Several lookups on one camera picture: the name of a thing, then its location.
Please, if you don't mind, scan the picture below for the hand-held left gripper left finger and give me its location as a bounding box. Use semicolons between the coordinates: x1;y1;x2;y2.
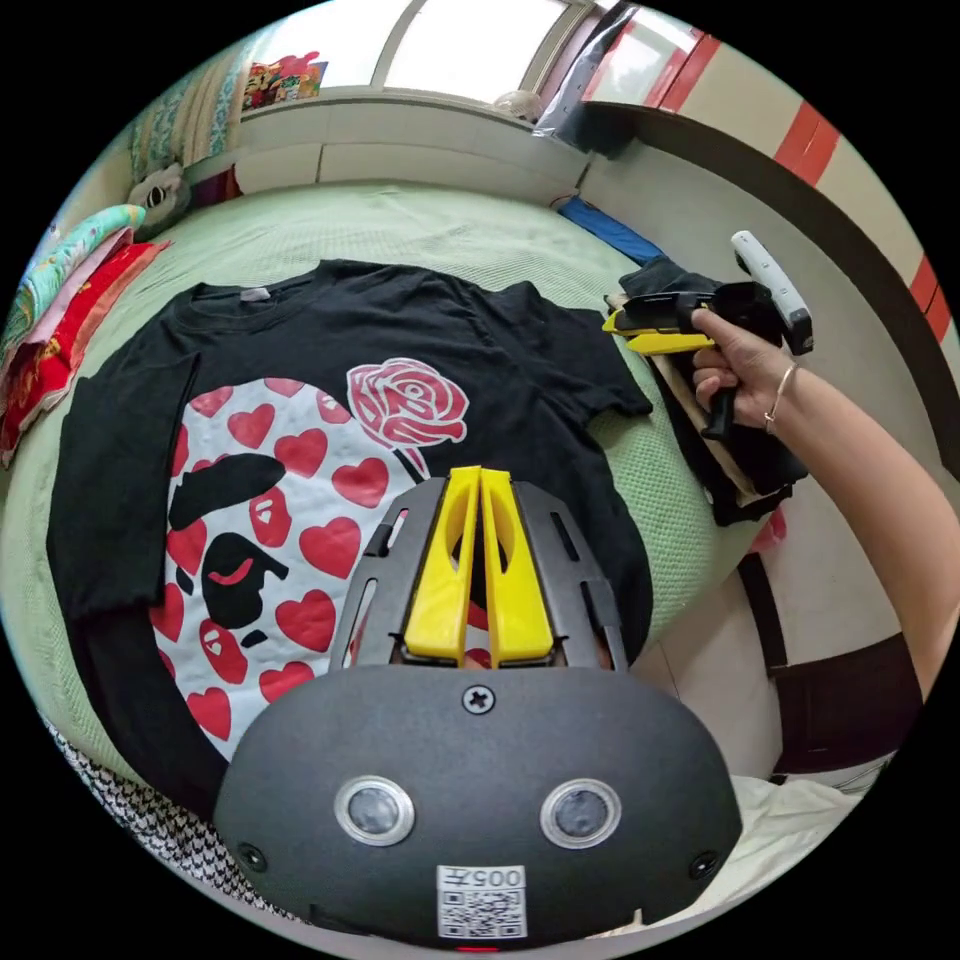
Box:
402;465;482;667

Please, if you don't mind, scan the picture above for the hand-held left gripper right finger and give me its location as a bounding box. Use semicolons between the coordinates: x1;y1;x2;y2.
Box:
480;467;558;668

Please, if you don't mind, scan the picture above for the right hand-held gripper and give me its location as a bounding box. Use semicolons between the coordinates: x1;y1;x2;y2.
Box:
601;280;789;442

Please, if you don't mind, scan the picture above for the person's right forearm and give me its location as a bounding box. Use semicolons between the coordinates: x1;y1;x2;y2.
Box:
764;362;960;700

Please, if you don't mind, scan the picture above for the black t-shirt with heart print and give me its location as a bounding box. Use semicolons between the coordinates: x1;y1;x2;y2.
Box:
45;257;655;820

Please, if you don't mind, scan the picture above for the person's right hand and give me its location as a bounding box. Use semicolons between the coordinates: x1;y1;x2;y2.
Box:
689;305;801;434

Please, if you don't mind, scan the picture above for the blue folded cloth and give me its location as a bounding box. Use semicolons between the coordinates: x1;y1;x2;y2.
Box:
557;195;667;267

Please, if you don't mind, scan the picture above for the pile of clothes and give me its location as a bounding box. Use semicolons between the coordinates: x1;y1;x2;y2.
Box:
605;254;810;528

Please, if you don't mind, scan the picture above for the bed with green mat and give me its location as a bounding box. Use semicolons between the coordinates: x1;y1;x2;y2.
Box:
0;179;745;796

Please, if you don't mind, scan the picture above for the window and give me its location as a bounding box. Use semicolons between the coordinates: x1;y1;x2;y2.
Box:
373;0;601;100

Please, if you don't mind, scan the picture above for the houndstooth patterned cloth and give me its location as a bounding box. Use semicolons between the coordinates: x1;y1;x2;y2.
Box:
41;716;309;925

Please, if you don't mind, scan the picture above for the stack of folded colourful quilts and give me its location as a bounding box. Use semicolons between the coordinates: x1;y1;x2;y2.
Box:
0;203;175;468

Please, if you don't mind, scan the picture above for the plush toy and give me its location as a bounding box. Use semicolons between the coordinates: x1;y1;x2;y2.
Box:
125;160;198;243

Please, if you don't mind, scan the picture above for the patterned curtain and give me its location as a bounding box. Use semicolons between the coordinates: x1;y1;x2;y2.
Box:
128;58;250;183

